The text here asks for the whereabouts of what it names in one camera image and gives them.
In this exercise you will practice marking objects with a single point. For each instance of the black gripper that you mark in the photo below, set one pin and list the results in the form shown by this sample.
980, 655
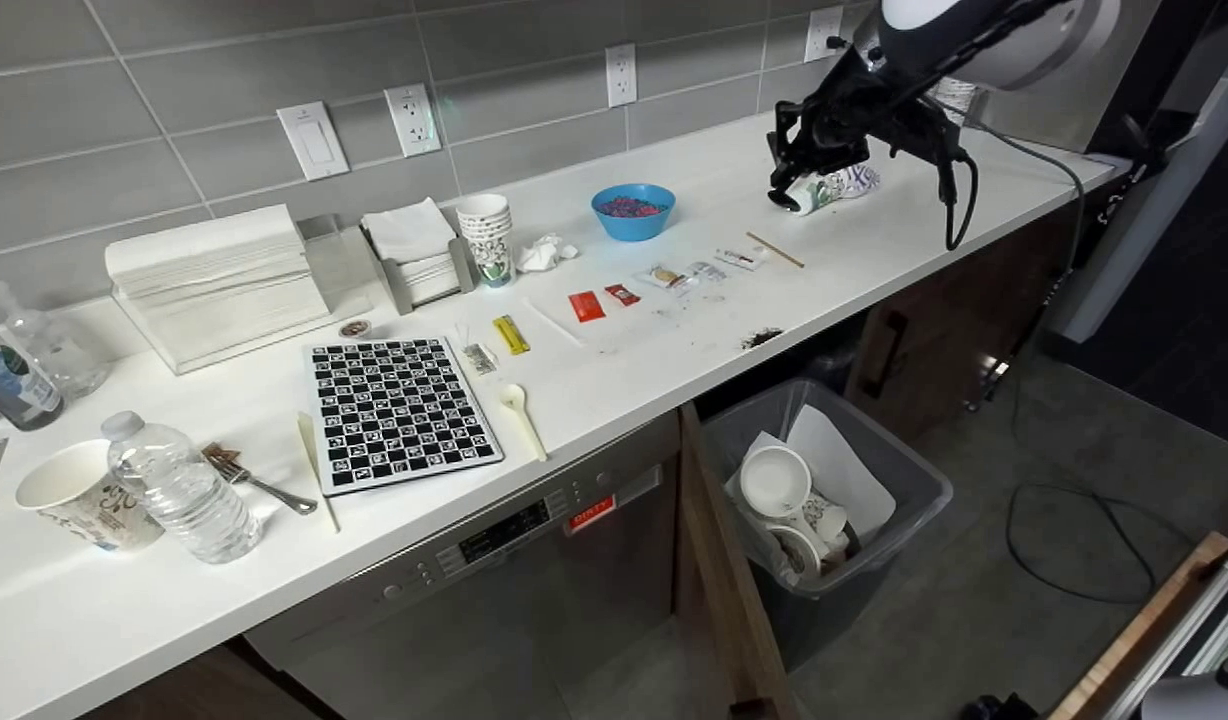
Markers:
877, 104

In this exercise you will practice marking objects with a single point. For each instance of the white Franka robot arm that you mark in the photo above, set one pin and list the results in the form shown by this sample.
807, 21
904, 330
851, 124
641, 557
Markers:
1037, 41

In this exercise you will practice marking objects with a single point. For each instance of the white plastic spoon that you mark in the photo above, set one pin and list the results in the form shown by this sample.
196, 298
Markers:
520, 413

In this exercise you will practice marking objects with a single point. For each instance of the grey trash bin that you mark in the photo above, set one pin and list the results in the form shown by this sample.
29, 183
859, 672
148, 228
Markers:
877, 563

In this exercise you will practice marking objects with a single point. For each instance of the patterned packet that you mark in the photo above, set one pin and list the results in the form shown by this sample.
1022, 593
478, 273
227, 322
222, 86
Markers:
847, 191

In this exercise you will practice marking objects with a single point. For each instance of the short wooden stick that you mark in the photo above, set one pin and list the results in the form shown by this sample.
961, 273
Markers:
779, 249

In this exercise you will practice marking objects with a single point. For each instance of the white sugar packet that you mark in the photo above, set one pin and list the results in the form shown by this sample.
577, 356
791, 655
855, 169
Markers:
739, 259

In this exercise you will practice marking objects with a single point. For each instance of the blue sugar packet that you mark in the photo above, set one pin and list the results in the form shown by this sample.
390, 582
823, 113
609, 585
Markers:
707, 271

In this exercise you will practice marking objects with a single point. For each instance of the blue bowl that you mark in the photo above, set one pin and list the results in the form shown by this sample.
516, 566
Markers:
633, 214

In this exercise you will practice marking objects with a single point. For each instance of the brown sugar packet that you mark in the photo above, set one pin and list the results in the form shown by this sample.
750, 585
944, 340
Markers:
666, 276

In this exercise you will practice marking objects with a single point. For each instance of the crumpled red ketchup packet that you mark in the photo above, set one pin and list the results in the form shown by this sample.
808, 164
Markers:
621, 294

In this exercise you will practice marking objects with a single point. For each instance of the dark brown cabinet front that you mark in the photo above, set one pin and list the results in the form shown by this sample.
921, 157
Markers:
997, 294

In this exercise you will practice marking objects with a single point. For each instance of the crumpled white tissue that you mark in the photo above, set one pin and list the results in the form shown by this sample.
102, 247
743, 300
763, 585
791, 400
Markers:
550, 255

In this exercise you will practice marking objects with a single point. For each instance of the thin translucent sheet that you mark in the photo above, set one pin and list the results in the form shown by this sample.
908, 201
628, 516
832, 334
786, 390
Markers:
559, 324

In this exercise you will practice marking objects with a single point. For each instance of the white paper sheet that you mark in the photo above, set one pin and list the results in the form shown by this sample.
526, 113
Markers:
847, 462

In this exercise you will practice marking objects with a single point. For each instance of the tall patterned paper cup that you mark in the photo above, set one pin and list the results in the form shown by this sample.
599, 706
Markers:
484, 242

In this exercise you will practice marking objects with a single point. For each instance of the clear plastic lidded cup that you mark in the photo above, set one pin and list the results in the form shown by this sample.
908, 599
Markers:
779, 486

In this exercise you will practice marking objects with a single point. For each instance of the yellow packet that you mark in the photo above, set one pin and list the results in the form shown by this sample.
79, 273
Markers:
511, 334

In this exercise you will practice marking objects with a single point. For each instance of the grey flat panel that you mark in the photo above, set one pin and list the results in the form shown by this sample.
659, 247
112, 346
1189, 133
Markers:
1147, 201

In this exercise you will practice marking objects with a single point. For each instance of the small grey packet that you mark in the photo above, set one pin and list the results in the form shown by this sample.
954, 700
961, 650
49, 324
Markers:
478, 356

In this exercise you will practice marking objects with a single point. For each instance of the small brown round lid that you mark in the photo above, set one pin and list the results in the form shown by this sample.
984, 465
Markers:
359, 324

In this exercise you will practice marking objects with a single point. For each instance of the black white patterned mat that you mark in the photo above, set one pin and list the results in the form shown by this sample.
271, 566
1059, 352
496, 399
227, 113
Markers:
399, 413

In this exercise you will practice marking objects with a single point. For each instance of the grey dishwasher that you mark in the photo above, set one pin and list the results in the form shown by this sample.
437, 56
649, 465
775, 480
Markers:
504, 585

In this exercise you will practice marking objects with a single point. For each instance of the long wooden stirrer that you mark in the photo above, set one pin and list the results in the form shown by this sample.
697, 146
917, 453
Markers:
319, 465

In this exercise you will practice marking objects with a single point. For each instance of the wooden framed platform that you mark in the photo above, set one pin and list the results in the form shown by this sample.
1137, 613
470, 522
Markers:
1147, 626

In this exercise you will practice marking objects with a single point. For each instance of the white paper towel dispenser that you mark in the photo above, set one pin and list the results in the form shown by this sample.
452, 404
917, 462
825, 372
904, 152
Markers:
212, 281

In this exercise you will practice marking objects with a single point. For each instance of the metal fork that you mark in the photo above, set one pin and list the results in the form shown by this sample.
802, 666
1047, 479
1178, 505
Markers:
256, 479

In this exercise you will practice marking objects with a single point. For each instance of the clear plastic water bottle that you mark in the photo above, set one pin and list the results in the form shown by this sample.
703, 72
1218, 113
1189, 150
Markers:
187, 492

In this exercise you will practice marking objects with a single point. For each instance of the brown patterned paper cup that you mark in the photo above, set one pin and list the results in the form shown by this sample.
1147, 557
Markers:
85, 501

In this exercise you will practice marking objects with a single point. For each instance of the brown base cabinet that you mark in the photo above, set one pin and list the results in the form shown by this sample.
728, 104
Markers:
196, 686

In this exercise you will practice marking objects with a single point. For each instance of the white wall outlet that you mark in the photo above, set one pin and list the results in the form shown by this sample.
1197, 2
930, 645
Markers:
825, 34
621, 72
415, 123

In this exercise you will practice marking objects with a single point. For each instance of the white wall switch plate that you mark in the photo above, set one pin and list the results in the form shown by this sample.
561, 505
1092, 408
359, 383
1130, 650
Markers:
314, 142

